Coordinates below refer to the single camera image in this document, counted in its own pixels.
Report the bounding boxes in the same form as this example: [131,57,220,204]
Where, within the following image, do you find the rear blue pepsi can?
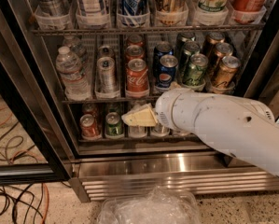
[153,41,174,76]

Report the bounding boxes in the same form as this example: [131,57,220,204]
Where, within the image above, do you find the red coke can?
[125,45,145,63]
[126,59,148,92]
[126,35,145,48]

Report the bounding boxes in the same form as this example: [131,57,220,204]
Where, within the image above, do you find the silver slim can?
[97,57,117,93]
[97,45,116,59]

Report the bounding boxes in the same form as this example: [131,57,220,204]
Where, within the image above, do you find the orange floor cable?
[0,106,49,224]

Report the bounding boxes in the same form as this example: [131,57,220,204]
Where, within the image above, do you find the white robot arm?
[122,88,279,177]

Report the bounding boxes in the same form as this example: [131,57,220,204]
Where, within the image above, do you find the green soda can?
[175,32,196,51]
[179,41,201,73]
[182,53,208,86]

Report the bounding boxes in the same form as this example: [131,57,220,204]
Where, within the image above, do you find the front clear water bottle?
[56,46,91,101]

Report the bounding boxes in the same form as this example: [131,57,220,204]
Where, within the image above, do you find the rear gold soda can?
[202,32,225,56]

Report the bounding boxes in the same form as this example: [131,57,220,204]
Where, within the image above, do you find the rear green soda can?
[175,32,196,51]

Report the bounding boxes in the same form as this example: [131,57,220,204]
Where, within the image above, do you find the gold soda can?
[202,32,225,56]
[207,42,233,76]
[211,56,241,89]

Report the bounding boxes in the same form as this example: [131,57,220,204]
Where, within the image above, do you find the rear clear water bottle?
[63,35,88,64]

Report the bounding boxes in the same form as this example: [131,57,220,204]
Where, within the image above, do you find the front green soda can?
[182,53,208,86]

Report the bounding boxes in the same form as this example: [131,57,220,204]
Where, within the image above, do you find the blue pepsi can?
[156,54,178,89]
[153,41,174,76]

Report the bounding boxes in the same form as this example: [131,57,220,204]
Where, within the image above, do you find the glass fridge door left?
[0,0,74,185]

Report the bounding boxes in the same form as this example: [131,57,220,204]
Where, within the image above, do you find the middle gold soda can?
[207,42,233,76]

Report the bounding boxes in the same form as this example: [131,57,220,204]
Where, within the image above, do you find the crumpled clear plastic bag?
[96,187,202,224]

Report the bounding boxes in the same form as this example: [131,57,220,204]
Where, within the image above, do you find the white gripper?
[120,81,199,133]

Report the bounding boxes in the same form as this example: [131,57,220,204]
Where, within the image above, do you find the front gold soda can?
[211,56,241,89]

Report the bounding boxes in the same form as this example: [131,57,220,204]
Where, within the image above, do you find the stainless steel fridge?
[0,0,279,203]

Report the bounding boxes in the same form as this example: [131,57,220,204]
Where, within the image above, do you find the front blue pepsi can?
[156,54,178,89]

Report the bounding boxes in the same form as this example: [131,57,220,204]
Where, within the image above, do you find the clear water bottle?
[63,35,88,64]
[56,46,91,101]

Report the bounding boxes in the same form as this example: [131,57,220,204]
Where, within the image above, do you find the bottom shelf silver can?
[151,123,170,137]

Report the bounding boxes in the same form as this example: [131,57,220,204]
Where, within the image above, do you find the bottom shelf red can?
[79,114,100,139]

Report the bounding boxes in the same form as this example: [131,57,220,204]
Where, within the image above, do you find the front silver slim can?
[97,57,117,93]

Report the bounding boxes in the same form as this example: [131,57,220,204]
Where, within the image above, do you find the middle green soda can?
[179,41,201,73]

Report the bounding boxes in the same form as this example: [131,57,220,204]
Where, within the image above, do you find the black floor cables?
[0,121,45,224]

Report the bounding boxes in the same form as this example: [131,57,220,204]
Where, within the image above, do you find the bottom shelf water bottle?
[128,101,147,138]

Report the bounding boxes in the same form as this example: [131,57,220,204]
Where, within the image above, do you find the bottom shelf green can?
[105,112,123,137]

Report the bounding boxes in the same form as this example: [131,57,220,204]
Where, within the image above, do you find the rear silver slim can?
[97,45,116,59]

